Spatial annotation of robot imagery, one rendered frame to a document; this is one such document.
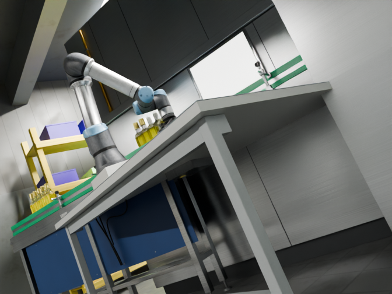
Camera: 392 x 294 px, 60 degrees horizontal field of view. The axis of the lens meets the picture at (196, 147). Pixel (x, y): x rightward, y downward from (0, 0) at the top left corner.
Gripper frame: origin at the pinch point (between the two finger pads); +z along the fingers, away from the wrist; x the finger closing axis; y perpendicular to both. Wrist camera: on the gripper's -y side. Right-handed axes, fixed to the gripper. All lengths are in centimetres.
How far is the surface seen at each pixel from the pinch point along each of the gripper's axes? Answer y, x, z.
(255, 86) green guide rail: 16, -47, -14
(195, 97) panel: 34.0, -5.1, -32.1
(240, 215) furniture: -65, -48, 38
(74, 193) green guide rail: 12, 100, -12
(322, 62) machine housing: -3, -81, -3
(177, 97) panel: 34, 7, -39
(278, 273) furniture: -65, -51, 56
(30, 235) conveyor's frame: 12, 162, -1
